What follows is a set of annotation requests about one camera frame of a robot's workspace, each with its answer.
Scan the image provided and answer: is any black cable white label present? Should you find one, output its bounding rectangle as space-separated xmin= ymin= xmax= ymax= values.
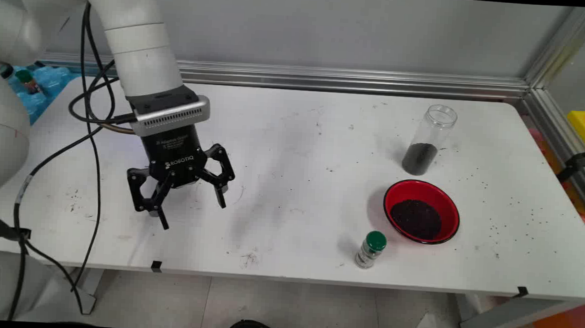
xmin=6 ymin=112 xmax=138 ymax=327

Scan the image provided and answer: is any aluminium frame rail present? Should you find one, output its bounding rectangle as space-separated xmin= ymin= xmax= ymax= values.
xmin=515 ymin=87 xmax=585 ymax=217
xmin=42 ymin=52 xmax=531 ymax=103

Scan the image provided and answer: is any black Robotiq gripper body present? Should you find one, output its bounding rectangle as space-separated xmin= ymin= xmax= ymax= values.
xmin=137 ymin=124 xmax=210 ymax=191

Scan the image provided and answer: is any aluminium frame post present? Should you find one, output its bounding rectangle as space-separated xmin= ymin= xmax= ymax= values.
xmin=524 ymin=4 xmax=585 ymax=92

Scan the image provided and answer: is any spice bottle green cap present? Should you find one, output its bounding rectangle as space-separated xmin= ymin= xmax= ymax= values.
xmin=353 ymin=230 xmax=388 ymax=270

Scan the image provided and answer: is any tall clear plastic jar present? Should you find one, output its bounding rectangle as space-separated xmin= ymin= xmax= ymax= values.
xmin=401 ymin=103 xmax=459 ymax=178

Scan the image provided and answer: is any pink plastic bin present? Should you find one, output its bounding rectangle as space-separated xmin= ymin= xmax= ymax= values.
xmin=527 ymin=127 xmax=548 ymax=149

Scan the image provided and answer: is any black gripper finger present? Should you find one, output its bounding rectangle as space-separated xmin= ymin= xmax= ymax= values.
xmin=123 ymin=164 xmax=174 ymax=231
xmin=197 ymin=142 xmax=238 ymax=210

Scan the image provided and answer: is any plain black cable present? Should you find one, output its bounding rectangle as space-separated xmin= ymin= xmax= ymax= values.
xmin=59 ymin=0 xmax=144 ymax=296

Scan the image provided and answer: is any red bowl black rim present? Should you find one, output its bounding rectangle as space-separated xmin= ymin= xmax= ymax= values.
xmin=381 ymin=178 xmax=462 ymax=246

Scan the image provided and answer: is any black stand pole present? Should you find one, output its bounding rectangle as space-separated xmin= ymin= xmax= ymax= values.
xmin=556 ymin=138 xmax=585 ymax=184

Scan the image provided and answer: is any blue water bottle pack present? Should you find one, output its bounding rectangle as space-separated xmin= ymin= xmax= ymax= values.
xmin=5 ymin=62 xmax=78 ymax=128

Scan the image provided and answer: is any grey table leg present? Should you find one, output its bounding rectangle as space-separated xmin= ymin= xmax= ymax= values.
xmin=456 ymin=292 xmax=585 ymax=328
xmin=72 ymin=268 xmax=105 ymax=316

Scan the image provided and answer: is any brown bottle green cap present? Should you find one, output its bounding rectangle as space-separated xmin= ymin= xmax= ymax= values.
xmin=15 ymin=68 xmax=43 ymax=95

